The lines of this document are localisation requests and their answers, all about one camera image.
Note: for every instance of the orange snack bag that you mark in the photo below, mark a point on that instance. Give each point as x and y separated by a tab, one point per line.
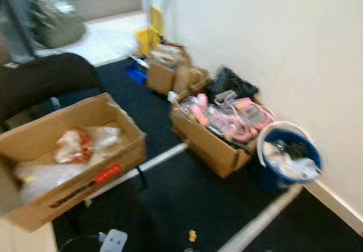
74	145

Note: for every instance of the clear plastic trash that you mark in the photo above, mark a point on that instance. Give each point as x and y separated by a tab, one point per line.
292	164

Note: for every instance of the blue bucket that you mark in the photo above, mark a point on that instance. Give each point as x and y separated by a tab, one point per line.
272	175

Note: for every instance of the black plastic bag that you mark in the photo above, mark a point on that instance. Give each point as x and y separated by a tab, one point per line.
229	84

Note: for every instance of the medium cardboard box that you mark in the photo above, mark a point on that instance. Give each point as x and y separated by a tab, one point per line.
210	150

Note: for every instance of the small cardboard box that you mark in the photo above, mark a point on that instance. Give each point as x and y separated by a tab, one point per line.
161	76

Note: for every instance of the small yellow floor scrap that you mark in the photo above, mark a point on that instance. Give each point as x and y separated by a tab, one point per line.
192	235

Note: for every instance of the blue flat item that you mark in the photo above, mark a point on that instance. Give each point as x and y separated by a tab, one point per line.
137	73

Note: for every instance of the yellow bucket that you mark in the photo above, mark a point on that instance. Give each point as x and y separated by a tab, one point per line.
144	39

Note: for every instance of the clear crumpled wrapper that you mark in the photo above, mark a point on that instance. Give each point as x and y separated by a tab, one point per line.
106	137

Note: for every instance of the large cardboard box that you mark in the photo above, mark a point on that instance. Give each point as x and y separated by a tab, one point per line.
85	192

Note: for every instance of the dark green garbage bag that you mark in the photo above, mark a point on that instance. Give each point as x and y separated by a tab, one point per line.
54	19

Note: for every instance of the large clear plastic bag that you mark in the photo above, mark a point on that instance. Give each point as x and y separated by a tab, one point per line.
42	178

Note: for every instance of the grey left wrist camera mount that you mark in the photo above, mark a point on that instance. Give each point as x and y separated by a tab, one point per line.
113	242

